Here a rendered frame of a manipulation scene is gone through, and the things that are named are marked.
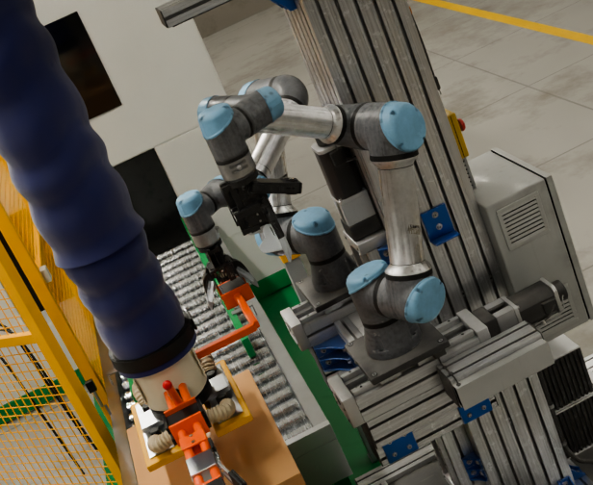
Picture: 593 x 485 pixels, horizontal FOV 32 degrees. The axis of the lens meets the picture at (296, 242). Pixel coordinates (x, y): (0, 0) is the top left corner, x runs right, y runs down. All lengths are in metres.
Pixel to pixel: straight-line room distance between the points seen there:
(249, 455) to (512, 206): 0.96
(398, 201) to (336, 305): 0.74
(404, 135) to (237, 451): 0.95
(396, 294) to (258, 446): 0.57
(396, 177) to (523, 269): 0.61
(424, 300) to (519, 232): 0.47
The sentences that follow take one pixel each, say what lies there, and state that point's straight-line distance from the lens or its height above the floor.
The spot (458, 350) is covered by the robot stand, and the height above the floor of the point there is 0.97.
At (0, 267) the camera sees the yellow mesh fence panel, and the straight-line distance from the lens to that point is 3.77.
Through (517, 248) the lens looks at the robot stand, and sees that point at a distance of 2.87.
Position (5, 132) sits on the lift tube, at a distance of 2.40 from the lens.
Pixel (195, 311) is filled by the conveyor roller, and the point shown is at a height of 0.54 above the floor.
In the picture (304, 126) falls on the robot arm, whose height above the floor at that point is 1.69.
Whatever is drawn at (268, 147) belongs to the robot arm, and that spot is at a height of 1.53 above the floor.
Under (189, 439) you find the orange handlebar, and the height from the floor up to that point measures 1.20.
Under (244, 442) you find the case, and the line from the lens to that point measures 2.79.
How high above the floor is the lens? 2.41
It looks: 23 degrees down
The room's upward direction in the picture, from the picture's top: 24 degrees counter-clockwise
